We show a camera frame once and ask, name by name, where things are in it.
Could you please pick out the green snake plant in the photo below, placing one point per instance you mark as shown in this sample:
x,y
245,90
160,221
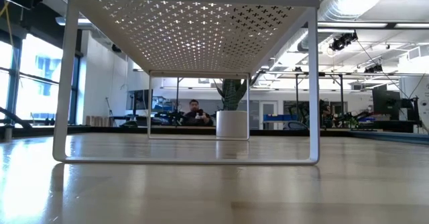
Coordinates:
x,y
232,93

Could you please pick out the person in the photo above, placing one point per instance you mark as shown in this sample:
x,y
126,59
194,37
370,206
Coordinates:
x,y
197,115

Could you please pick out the white cylindrical plant pot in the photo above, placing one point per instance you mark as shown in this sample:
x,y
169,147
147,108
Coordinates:
x,y
232,123

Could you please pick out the white door with window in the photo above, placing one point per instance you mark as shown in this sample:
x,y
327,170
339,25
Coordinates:
x,y
268,115

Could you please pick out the blue storage bin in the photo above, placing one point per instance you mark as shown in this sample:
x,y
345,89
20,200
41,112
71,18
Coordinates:
x,y
276,117

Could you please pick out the white perforated metal shelf riser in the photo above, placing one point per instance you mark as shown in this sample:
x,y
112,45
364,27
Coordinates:
x,y
187,33

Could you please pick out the grey chair backrest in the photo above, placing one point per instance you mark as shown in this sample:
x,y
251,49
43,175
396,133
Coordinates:
x,y
296,125

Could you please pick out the long ceiling light bar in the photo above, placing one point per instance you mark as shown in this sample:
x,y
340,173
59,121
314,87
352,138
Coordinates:
x,y
352,25

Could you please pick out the black computer monitor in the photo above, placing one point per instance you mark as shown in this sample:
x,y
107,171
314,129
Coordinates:
x,y
386,100

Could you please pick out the black slanted bar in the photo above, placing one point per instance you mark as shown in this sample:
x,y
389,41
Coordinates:
x,y
15,117

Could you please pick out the dark wall monitor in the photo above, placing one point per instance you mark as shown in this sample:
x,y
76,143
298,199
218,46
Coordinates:
x,y
139,100

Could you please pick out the black metal rig frame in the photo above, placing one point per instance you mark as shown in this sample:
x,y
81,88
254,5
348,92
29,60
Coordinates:
x,y
341,93

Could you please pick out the black ceiling camera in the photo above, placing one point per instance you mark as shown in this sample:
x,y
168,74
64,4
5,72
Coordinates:
x,y
373,69
342,41

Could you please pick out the silver ventilation duct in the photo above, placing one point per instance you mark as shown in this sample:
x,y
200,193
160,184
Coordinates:
x,y
335,6

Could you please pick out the grey metal post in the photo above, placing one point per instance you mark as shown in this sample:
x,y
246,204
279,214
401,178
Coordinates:
x,y
8,133

